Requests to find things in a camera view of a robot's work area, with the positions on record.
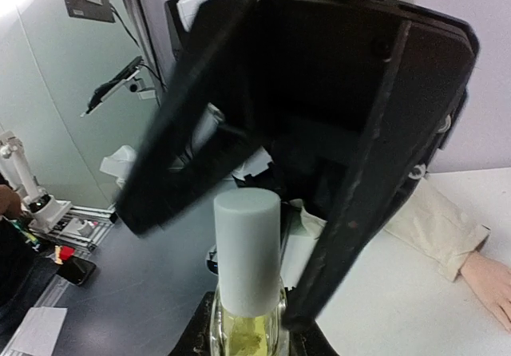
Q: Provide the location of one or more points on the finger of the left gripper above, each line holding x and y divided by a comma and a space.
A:
183, 144
359, 196

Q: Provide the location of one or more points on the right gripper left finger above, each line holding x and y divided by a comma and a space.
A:
195, 340

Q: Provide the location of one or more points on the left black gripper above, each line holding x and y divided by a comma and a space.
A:
364, 85

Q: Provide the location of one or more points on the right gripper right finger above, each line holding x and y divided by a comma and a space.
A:
310, 342

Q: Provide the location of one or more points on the white nail polish bottle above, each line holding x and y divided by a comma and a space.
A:
234, 335

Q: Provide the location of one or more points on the black tablet on arm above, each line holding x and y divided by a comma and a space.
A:
129, 77

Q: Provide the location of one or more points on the mannequin hand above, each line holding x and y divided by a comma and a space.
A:
489, 280

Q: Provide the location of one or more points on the beige sleeve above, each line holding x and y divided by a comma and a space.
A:
435, 226

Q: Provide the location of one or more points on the black smartphone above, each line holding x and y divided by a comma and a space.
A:
76, 270

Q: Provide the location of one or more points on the white paper sheet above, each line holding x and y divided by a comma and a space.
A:
38, 333

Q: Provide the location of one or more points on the small white desk robot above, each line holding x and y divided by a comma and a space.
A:
43, 208

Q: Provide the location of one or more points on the seated person in black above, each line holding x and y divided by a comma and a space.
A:
24, 274

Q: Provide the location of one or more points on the aluminium frame post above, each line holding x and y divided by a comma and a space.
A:
138, 18

